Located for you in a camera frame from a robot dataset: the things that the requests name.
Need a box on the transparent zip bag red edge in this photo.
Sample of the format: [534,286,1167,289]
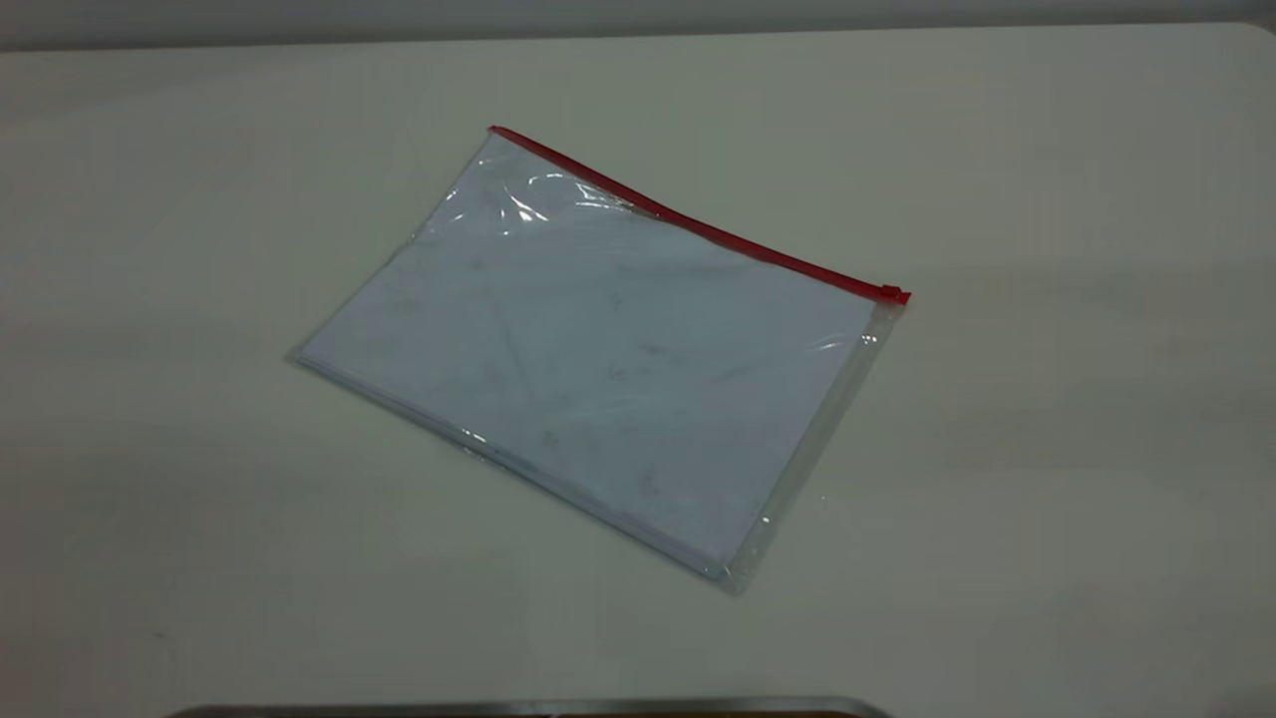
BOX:
[289,125,912,596]

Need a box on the silver metal bar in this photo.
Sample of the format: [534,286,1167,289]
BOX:
[164,696,893,718]

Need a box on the white paper stack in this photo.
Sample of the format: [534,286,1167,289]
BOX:
[297,187,878,579]

